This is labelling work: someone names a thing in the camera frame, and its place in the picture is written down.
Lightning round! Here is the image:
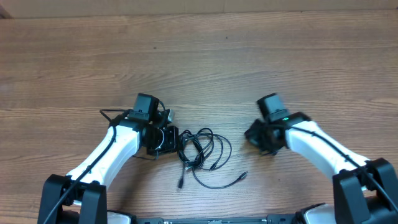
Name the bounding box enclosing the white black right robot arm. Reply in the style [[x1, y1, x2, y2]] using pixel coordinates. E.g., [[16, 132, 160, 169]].
[[244, 93, 397, 224]]

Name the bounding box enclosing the black USB cable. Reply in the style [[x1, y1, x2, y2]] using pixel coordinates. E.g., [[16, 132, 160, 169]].
[[132, 127, 249, 191]]

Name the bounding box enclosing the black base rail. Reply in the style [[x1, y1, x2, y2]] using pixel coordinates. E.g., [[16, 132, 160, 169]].
[[105, 202, 330, 224]]

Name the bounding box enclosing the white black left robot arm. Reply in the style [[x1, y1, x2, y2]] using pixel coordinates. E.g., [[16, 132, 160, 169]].
[[37, 93, 179, 224]]

